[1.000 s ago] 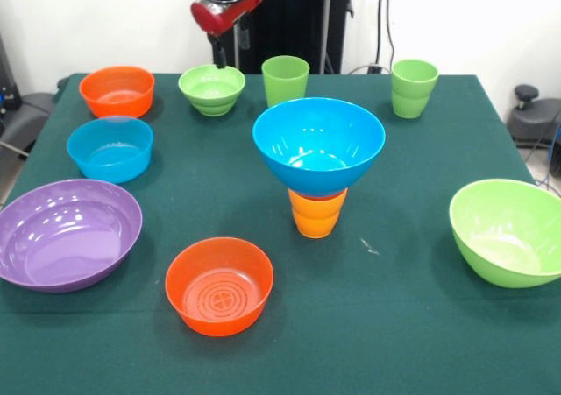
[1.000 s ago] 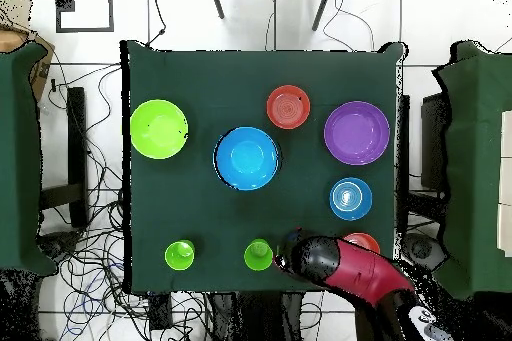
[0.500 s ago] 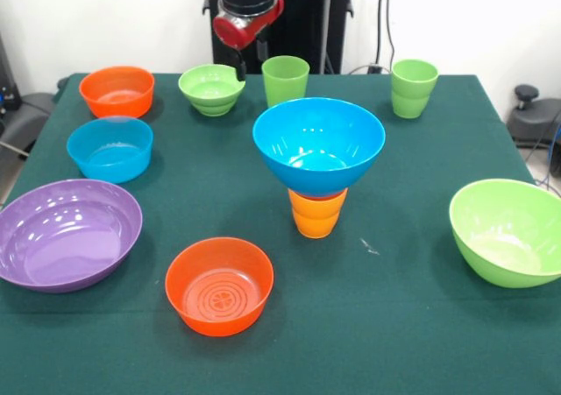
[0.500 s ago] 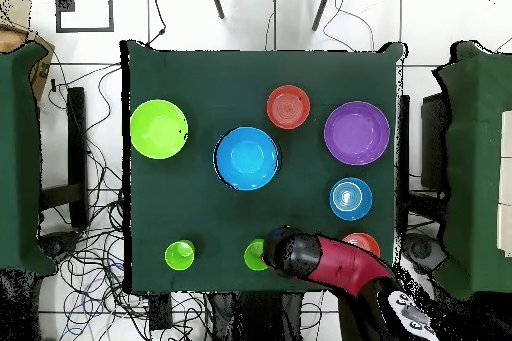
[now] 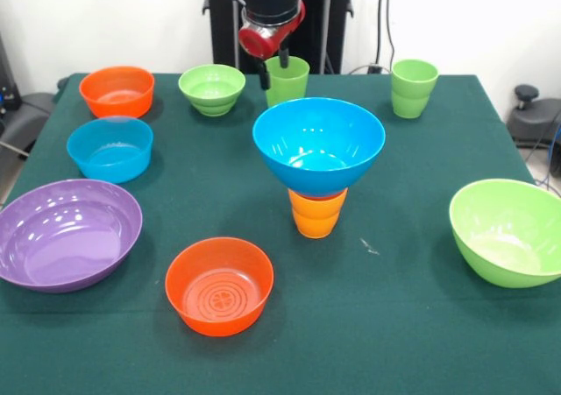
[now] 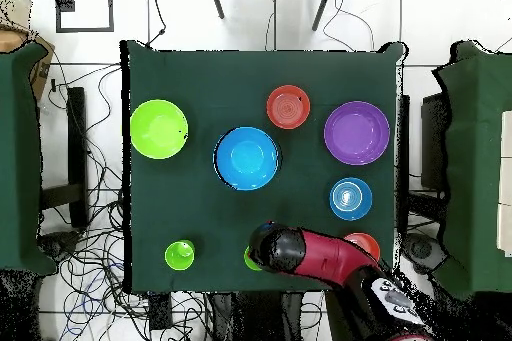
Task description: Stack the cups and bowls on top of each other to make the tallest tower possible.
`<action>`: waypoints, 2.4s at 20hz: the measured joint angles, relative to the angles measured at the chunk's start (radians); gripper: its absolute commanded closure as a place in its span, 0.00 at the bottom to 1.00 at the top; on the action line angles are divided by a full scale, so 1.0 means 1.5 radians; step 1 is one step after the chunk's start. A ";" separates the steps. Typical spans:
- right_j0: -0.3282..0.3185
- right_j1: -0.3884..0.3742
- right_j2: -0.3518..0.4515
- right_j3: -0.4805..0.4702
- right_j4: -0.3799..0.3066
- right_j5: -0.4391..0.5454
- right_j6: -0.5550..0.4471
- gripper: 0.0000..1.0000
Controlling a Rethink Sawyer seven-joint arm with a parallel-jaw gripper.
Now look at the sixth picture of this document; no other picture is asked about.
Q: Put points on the large blue bowl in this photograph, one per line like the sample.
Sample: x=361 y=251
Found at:
x=246 y=159

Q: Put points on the orange bowl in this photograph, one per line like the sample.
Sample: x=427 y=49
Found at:
x=288 y=107
x=366 y=243

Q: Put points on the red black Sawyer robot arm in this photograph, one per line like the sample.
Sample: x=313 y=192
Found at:
x=328 y=257

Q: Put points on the dark green tablecloth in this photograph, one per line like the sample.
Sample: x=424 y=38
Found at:
x=200 y=217

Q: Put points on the small blue bowl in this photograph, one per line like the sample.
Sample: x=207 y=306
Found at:
x=351 y=198

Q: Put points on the large green bowl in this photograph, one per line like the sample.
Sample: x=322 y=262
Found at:
x=158 y=129

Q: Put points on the purple bowl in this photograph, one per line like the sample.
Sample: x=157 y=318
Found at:
x=356 y=133

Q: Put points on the green stepped cup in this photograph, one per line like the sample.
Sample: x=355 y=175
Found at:
x=179 y=255

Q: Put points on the black tripod leg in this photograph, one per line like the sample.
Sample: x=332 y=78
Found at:
x=216 y=1
x=323 y=7

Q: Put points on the black box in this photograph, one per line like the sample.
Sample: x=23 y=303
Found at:
x=434 y=137

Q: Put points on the black floor stand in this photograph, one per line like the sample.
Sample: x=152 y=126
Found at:
x=78 y=137

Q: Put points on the grey stand base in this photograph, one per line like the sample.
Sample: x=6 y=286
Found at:
x=422 y=249
x=58 y=243

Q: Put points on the green cloth side table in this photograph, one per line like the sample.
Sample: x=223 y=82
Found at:
x=18 y=157
x=476 y=177

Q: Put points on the brown cardboard box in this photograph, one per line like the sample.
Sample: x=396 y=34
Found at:
x=40 y=65

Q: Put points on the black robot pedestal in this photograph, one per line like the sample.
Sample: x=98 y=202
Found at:
x=256 y=317

